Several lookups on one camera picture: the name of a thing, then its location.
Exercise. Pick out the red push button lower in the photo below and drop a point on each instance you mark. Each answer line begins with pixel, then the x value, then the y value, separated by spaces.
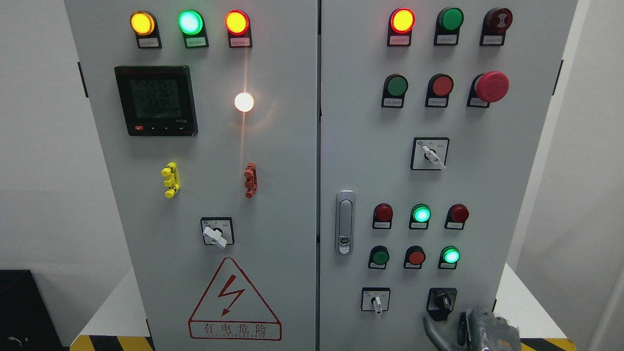
pixel 414 257

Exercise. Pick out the red lit lamp right door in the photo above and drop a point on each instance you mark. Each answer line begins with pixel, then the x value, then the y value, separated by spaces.
pixel 400 25

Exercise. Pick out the grey right cabinet door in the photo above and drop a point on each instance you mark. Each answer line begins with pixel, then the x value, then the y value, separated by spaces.
pixel 368 149

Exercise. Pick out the dark red lamp lower left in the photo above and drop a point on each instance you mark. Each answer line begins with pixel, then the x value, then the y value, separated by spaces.
pixel 382 217

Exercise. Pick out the black box bottom left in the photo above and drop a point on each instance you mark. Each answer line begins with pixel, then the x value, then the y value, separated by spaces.
pixel 25 324

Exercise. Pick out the white platform with hazard stripes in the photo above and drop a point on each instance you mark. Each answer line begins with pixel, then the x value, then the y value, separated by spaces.
pixel 120 323

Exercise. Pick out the red electric hazard warning sticker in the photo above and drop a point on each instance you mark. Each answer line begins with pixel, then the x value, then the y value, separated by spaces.
pixel 231 308

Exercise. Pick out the red push button upper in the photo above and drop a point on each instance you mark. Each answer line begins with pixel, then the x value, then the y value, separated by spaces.
pixel 439 89

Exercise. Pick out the small white selector switch bottom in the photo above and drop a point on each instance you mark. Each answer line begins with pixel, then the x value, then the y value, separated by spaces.
pixel 375 300

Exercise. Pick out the green lamp top right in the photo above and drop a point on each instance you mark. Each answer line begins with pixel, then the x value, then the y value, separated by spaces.
pixel 448 26

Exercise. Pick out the white selector switch right upper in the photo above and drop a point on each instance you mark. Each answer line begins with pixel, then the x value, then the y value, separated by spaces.
pixel 429 153

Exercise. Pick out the green push button lower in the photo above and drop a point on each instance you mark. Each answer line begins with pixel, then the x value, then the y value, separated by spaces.
pixel 378 258

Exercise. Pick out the dark red buzzer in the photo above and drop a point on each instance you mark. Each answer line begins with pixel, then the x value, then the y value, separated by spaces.
pixel 495 24

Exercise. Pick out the silver door latch handle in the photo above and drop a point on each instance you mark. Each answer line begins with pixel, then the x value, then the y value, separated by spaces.
pixel 345 201

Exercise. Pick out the green lamp button lower right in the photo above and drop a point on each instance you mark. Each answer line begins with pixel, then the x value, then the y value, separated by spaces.
pixel 449 258

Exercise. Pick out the black digital power meter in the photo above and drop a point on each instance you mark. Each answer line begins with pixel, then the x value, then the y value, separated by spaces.
pixel 157 101

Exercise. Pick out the grey left cabinet door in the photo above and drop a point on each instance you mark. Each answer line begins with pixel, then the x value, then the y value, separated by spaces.
pixel 275 230

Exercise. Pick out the red emergency stop button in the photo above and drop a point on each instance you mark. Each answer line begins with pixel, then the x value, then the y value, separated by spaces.
pixel 487 88

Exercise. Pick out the white lit indicator lamp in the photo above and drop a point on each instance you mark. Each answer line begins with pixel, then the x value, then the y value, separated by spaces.
pixel 244 102

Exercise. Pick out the green push button upper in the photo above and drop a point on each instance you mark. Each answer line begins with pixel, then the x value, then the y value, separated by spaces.
pixel 394 91

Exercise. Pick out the yellow terminal connector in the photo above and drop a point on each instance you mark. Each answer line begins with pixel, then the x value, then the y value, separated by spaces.
pixel 171 179

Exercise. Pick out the green lit lamp lower middle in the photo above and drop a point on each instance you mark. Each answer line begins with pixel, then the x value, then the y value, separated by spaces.
pixel 419 217

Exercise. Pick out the red lamp lower right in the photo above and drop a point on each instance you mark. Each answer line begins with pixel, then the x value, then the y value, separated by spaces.
pixel 457 216

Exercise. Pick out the yellow indicator lamp top left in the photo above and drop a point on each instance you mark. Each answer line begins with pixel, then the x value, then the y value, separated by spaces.
pixel 146 30

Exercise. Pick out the green indicator lamp top left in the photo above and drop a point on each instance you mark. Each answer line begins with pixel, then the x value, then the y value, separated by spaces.
pixel 193 29

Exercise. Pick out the grey cabinet door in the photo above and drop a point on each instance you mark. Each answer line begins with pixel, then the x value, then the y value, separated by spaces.
pixel 275 230
pixel 368 149

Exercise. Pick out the green push button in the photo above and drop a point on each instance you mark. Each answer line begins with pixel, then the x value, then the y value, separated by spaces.
pixel 378 258
pixel 394 91

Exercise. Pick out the white selector switch left door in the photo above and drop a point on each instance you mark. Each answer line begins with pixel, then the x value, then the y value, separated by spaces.
pixel 217 231

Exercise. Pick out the red terminal connector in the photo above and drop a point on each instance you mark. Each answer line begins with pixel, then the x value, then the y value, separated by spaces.
pixel 251 180

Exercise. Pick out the red indicator lamp left door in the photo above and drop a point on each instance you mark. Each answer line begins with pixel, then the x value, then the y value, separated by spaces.
pixel 238 27

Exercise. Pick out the red push button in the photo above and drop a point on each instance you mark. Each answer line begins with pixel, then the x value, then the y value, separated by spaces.
pixel 439 89
pixel 414 257

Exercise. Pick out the black rotary knob switch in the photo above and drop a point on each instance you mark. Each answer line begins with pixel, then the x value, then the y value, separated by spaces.
pixel 440 303

